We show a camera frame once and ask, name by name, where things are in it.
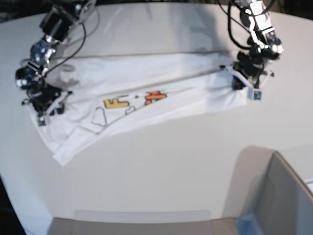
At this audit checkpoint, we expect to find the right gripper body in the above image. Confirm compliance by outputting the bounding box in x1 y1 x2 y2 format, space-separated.
21 89 73 126

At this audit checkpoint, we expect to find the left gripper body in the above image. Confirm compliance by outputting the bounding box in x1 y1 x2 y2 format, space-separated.
220 65 274 100

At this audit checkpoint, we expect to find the white printed t-shirt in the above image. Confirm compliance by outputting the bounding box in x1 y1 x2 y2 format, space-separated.
26 52 247 166

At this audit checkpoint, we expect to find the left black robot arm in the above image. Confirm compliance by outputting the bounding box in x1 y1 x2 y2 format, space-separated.
220 0 284 101

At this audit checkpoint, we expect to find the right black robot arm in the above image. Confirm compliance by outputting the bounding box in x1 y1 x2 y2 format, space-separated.
15 0 96 126

